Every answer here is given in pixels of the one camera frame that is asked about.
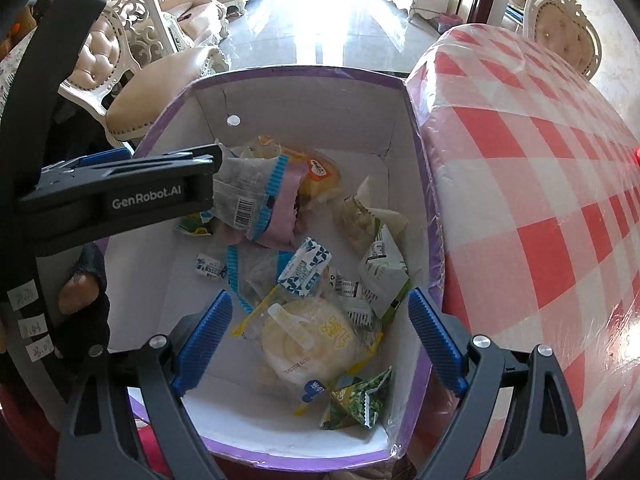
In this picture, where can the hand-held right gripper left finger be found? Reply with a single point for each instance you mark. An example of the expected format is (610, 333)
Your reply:
(205, 330)

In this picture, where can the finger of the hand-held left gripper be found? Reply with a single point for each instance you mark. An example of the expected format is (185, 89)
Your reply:
(150, 195)
(100, 159)

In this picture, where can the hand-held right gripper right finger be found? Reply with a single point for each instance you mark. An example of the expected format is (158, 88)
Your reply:
(437, 345)

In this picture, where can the white green snack packet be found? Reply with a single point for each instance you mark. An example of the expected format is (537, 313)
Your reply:
(382, 270)

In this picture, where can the green patterned snack packet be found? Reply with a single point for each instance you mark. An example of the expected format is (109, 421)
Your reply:
(360, 400)

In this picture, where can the yellow round cake packet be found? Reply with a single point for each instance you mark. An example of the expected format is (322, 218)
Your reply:
(300, 340)

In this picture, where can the pink blue-striped snack packet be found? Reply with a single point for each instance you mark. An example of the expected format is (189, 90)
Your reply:
(250, 195)

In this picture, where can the blue white patterned packet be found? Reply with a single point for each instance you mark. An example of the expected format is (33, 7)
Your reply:
(305, 265)

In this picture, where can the pale beige snack packet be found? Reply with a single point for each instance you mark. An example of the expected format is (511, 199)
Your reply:
(365, 215)

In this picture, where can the purple-edged white cardboard box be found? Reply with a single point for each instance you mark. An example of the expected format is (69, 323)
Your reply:
(310, 110)

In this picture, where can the person's left hand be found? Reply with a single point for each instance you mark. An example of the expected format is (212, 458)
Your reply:
(75, 295)

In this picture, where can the floral sideboard cloth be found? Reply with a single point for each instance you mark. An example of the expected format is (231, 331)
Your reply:
(10, 75)

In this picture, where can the small green yellow packet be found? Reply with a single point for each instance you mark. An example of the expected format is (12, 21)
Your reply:
(192, 225)

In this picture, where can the small white blue sachet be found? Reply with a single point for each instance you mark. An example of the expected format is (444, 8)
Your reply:
(210, 265)

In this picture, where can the cream tufted chair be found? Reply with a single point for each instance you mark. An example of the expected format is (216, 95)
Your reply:
(560, 35)
(160, 95)

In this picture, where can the white barcode snack packet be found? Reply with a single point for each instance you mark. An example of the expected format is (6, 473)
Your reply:
(355, 310)

